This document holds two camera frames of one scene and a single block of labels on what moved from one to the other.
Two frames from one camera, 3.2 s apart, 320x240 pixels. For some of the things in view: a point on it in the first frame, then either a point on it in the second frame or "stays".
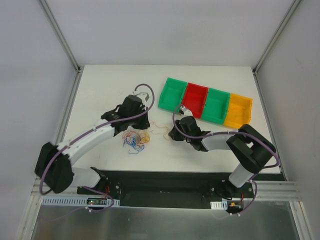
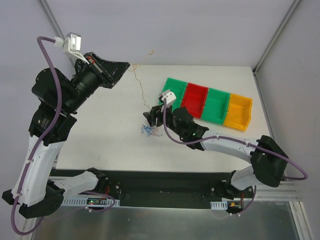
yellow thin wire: (165, 132) -> (134, 67)
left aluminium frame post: (56, 29) stays
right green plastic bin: (217, 106) stays
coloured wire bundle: (135, 140) -> (149, 130)
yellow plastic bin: (239, 111) stays
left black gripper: (139, 121) -> (100, 72)
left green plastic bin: (172, 94) stays
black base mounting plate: (167, 190) stays
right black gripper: (177, 133) -> (155, 114)
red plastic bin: (194, 99) stays
